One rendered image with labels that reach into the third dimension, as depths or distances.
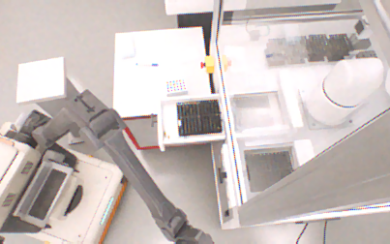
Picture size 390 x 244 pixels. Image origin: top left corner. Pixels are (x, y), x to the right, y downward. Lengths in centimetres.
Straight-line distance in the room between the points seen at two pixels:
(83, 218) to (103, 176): 29
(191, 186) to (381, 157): 193
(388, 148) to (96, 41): 284
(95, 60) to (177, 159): 129
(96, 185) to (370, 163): 184
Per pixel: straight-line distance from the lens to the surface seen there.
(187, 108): 140
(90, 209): 201
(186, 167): 222
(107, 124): 74
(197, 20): 202
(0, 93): 306
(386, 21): 33
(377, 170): 34
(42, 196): 129
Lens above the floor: 216
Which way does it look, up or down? 67 degrees down
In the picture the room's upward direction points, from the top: 1 degrees clockwise
